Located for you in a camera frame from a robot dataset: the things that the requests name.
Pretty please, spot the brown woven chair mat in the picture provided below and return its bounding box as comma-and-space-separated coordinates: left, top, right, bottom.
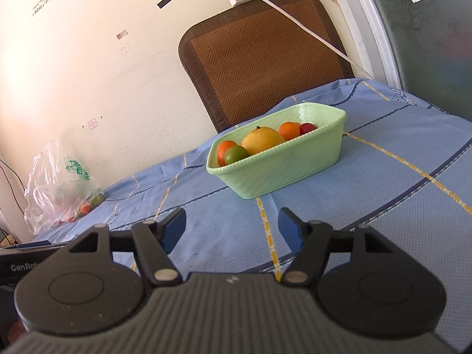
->
178, 0, 355, 134

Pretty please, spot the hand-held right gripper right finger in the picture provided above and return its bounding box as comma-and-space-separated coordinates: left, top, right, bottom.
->
277, 207, 402, 287

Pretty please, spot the clutter of cables and boxes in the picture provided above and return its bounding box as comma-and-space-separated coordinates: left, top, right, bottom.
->
0, 227, 20, 248

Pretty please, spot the clear plastic bag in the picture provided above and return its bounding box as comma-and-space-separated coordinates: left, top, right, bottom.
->
24, 139, 106, 237

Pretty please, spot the white power cable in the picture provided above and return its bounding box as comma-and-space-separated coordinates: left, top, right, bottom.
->
186, 0, 374, 80

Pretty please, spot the large green tomato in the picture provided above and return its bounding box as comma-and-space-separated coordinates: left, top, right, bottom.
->
224, 145, 249, 165

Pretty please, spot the frosted glass window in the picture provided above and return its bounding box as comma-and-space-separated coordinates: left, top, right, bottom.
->
321, 0, 472, 117

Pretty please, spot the large yellow citrus fruit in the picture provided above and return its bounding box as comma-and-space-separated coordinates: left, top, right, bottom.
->
241, 126, 286, 156

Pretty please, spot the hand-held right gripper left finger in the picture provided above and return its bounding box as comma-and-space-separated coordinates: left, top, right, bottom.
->
59, 207, 186, 287

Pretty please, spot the blue checked tablecloth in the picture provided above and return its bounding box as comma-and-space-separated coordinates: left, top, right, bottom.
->
35, 78, 472, 354

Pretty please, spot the light green plastic basket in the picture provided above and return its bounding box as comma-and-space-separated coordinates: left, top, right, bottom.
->
206, 102, 348, 200

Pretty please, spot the orange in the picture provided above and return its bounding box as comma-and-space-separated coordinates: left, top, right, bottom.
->
216, 140, 238, 167
279, 122, 302, 141

